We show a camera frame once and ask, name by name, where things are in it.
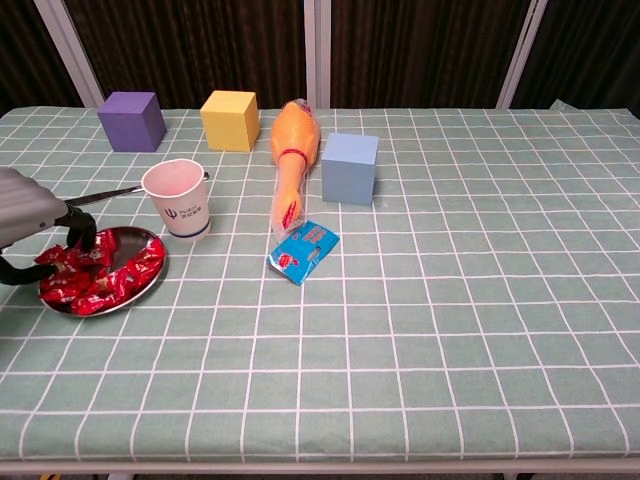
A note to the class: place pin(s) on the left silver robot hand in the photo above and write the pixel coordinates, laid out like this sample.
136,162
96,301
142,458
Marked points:
25,205

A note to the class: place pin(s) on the round metal plate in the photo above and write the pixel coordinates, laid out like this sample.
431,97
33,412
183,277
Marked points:
131,239

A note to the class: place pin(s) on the white paper cup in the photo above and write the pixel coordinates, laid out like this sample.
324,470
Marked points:
187,215

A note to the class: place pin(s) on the silver table knife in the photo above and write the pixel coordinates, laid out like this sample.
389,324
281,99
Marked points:
110,194

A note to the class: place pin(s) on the purple foam cube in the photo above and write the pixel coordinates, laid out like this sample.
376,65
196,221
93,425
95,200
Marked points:
130,125

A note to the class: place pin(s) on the dark brown partition panel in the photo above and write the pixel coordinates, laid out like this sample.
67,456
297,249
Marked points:
590,50
25,50
425,50
200,50

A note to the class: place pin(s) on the yellow foam cube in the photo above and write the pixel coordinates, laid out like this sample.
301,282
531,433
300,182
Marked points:
227,125

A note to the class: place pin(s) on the orange rubber chicken toy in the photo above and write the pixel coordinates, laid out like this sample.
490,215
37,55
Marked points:
292,135

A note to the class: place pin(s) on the blue snack packet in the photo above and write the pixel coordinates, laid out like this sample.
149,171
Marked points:
302,252

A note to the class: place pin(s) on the light blue foam cube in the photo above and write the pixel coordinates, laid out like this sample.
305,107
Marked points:
347,175

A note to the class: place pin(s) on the green checked tablecloth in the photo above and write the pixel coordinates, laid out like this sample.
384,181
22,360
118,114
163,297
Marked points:
450,300

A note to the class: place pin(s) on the white partition frame post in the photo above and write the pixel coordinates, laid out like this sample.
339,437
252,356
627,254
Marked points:
520,55
317,50
70,55

